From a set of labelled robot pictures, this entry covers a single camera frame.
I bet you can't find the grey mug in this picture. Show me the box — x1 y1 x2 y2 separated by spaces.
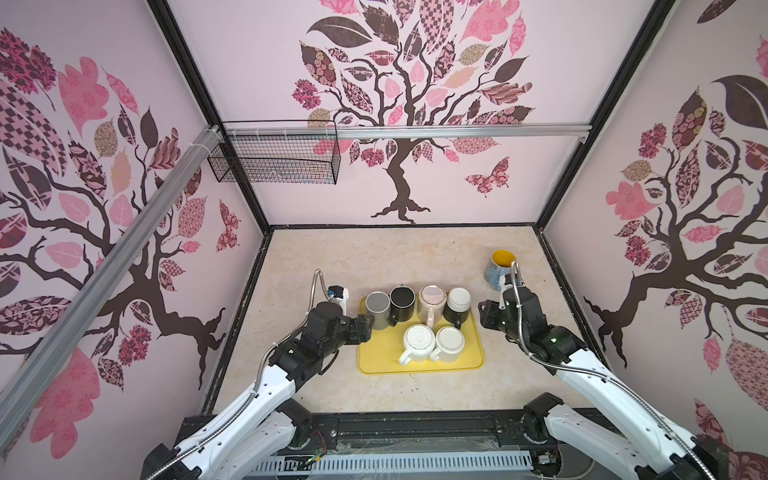
365 291 391 330

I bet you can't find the blue mug yellow inside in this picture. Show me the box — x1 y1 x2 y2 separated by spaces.
484 249 516 291

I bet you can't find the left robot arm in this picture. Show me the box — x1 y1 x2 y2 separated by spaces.
140 301 374 479

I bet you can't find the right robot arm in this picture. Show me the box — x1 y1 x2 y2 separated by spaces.
478 285 729 479

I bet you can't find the black white mug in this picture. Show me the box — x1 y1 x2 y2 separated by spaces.
443 287 471 329

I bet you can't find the cream white mug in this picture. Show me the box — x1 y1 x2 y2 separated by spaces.
428 326 466 363

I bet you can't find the pink beige mug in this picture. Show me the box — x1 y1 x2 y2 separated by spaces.
417 284 447 329

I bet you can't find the white ribbed mug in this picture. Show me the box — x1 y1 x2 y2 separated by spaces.
398 324 435 366

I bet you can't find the yellow plastic tray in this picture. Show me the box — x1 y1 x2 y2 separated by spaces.
358 293 486 376

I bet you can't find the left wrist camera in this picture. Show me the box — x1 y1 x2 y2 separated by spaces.
327 285 350 316

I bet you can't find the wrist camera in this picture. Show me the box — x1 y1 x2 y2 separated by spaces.
327 285 350 316
499 273 516 310

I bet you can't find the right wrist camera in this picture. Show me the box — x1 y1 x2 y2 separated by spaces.
499 273 516 310

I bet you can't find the left metal conduit cable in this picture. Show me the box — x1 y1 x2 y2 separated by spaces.
143 268 337 480

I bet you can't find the black base frame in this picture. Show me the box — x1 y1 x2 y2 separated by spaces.
160 407 682 480

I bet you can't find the white slotted cable duct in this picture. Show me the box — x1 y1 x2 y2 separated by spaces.
246 451 533 479

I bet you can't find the black wire basket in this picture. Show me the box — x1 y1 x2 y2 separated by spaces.
208 120 341 185

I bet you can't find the aluminium rail back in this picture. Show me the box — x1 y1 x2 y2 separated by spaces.
225 123 592 140

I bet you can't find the aluminium rail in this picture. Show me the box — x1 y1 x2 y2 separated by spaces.
225 123 592 140
1 125 222 448

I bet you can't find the aluminium rail left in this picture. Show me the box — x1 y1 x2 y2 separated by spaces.
1 125 222 448

